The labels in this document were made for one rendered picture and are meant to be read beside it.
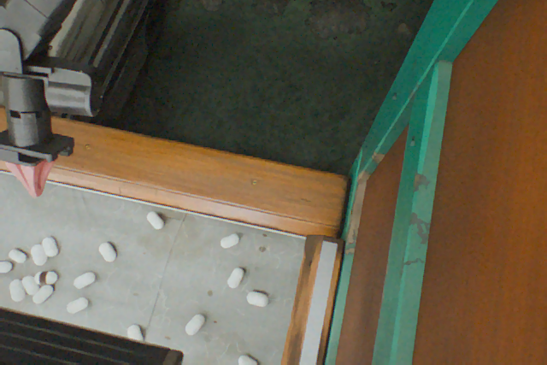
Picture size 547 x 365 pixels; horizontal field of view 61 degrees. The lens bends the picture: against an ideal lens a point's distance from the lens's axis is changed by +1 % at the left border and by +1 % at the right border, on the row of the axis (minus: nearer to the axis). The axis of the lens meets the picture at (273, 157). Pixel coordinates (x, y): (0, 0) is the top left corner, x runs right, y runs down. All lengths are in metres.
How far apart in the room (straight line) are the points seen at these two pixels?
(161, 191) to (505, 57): 0.69
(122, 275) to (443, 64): 0.68
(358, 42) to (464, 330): 1.61
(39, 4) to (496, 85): 0.55
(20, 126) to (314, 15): 1.31
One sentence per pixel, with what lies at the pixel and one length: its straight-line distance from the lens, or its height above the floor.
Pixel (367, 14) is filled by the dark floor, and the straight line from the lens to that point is 1.86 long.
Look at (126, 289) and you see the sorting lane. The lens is 0.87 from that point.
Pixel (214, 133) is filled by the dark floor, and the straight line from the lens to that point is 1.67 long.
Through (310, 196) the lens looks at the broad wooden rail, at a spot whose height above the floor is 0.76.
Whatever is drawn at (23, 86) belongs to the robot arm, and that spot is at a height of 0.99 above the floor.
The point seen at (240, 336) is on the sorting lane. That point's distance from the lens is 0.83.
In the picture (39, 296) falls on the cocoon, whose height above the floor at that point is 0.76.
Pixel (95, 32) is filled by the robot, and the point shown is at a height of 0.36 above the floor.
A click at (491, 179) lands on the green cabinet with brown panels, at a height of 1.36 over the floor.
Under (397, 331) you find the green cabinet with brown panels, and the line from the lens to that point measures 0.30.
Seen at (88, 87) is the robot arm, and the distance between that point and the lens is 0.69.
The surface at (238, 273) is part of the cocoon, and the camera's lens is 0.81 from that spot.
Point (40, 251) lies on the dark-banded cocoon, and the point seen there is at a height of 0.76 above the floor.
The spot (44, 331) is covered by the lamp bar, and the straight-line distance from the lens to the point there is 0.56.
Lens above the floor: 1.56
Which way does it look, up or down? 75 degrees down
